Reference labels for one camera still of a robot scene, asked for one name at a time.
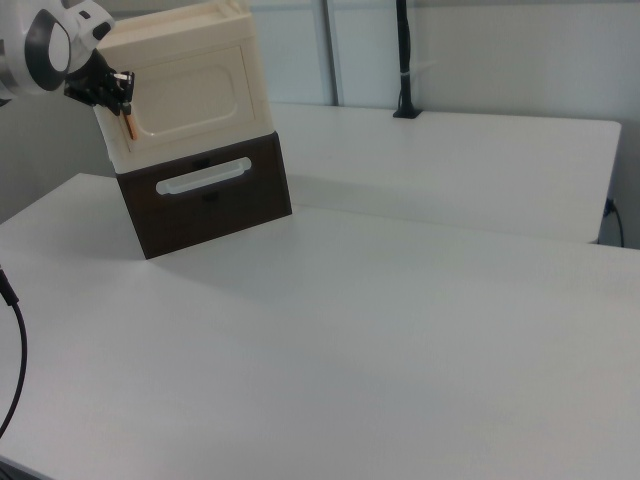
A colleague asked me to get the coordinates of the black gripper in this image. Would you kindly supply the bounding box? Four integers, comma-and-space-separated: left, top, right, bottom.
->
63, 53, 140, 143

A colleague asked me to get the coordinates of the cream cabinet door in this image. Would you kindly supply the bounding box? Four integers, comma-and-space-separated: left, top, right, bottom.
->
119, 44, 262, 154

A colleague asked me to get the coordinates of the cream plastic cabinet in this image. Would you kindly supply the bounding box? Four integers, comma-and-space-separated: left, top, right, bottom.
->
94, 0, 276, 177

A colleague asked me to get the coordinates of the brown wooden drawer box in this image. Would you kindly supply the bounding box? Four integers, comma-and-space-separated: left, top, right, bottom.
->
115, 130, 294, 261

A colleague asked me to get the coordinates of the black pole stand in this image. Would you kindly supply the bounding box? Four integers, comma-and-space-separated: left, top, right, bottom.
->
392, 0, 424, 121

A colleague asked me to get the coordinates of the white side table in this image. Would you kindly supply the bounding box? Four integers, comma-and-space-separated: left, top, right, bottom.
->
269, 102, 623, 246

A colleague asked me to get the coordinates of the white drawer handle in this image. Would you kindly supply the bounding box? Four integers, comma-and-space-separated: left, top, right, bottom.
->
155, 156, 253, 197

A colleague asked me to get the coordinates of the grey partition post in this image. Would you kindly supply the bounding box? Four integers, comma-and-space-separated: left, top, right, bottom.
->
319, 0, 346, 108

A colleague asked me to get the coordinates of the thick black cable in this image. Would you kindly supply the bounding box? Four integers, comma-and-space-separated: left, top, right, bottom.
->
0, 262, 28, 441

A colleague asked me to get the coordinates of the thin black wall cable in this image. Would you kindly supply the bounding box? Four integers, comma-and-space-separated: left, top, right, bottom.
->
602, 197, 626, 248

